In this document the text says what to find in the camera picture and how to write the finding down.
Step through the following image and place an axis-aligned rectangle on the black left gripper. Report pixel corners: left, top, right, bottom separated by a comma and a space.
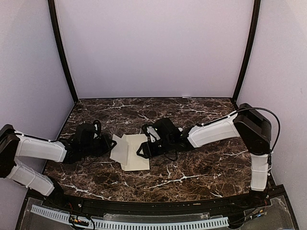
81, 134, 116, 157

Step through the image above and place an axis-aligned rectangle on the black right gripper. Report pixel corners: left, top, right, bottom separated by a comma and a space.
136, 137, 174, 159

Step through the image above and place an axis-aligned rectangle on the white letter paper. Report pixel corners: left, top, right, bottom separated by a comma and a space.
110, 134, 128, 165

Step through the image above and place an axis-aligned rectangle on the cream envelope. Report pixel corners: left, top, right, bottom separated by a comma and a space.
121, 134, 150, 172

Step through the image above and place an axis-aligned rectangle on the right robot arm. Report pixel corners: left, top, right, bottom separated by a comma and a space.
136, 103, 281, 208

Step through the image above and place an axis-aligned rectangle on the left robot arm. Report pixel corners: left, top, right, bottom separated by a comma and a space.
0, 120, 117, 209

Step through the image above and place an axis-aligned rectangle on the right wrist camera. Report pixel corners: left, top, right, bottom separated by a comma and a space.
142, 117, 181, 142

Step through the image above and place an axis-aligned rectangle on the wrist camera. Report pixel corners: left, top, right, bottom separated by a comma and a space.
75, 120, 101, 143
142, 117, 181, 142

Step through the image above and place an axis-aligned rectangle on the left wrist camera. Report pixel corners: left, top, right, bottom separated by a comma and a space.
75, 120, 101, 143

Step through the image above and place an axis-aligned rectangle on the black front rail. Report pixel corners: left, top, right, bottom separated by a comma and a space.
26, 185, 286, 216

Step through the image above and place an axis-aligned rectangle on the white slotted cable duct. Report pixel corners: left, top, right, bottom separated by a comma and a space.
31, 205, 229, 230

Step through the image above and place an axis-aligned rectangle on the black corner frame post right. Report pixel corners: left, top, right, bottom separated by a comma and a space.
232, 0, 261, 104

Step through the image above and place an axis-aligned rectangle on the black corner frame post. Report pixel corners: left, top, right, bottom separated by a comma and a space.
232, 0, 261, 104
47, 0, 79, 103

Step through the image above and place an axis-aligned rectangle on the black corner frame post left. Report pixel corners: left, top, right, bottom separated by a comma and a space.
47, 0, 79, 103

